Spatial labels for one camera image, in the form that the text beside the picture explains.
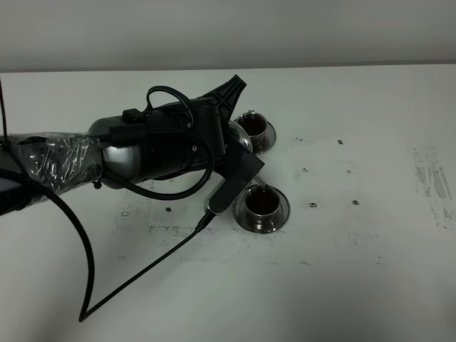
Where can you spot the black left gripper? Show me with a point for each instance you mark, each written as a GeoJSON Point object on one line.
{"type": "Point", "coordinates": [165, 157]}

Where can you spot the stainless steel teapot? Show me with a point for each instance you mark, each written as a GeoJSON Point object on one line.
{"type": "Point", "coordinates": [242, 139]}

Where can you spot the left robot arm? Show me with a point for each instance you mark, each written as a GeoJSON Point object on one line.
{"type": "Point", "coordinates": [41, 166]}

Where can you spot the far stainless steel teacup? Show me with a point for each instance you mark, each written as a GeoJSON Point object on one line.
{"type": "Point", "coordinates": [253, 123]}

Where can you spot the stainless steel teacup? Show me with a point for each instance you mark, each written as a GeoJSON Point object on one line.
{"type": "Point", "coordinates": [253, 123]}
{"type": "Point", "coordinates": [261, 201]}

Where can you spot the near stainless steel teacup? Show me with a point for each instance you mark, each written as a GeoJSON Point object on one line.
{"type": "Point", "coordinates": [261, 201]}

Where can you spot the far steel saucer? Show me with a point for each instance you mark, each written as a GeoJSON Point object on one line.
{"type": "Point", "coordinates": [269, 139]}

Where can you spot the steel saucer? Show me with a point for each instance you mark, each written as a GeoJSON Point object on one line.
{"type": "Point", "coordinates": [262, 225]}
{"type": "Point", "coordinates": [269, 139]}

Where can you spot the near steel saucer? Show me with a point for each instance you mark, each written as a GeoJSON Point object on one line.
{"type": "Point", "coordinates": [262, 225]}

